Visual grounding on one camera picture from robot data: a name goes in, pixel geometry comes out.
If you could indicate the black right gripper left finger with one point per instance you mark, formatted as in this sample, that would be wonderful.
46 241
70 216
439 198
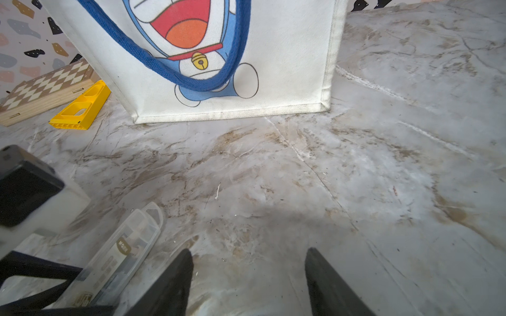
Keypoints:
169 294

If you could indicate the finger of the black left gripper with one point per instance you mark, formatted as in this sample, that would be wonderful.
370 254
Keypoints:
104 310
19 264

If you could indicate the olive label compass case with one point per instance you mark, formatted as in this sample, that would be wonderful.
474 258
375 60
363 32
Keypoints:
101 282

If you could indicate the white Doraemon canvas bag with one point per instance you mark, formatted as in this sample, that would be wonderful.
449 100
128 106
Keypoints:
177 61

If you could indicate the yellow plastic triangular stand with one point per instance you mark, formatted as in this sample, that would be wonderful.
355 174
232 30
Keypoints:
81 113

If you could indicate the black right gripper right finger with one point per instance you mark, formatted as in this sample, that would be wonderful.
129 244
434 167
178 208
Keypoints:
329 293

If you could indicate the wooden folding chess board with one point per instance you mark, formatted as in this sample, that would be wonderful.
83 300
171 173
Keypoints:
33 97

